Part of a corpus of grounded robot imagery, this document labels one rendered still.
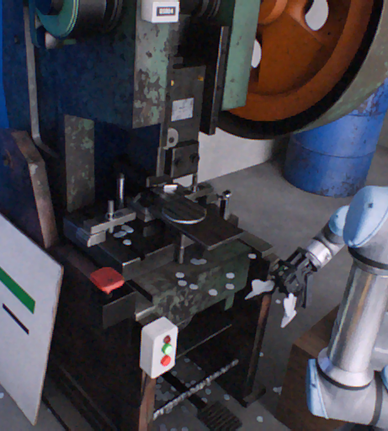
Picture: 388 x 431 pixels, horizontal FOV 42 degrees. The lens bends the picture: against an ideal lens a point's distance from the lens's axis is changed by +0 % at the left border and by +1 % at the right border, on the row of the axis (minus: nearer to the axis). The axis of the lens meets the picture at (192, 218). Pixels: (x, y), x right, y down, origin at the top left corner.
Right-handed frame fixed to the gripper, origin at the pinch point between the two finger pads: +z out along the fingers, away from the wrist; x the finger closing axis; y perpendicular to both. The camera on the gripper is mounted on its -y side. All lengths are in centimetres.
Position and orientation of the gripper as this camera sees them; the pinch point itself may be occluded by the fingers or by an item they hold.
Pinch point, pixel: (263, 315)
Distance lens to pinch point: 140.4
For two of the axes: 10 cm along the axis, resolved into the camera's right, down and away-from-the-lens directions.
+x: 5.4, 3.4, -7.7
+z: -7.2, 6.6, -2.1
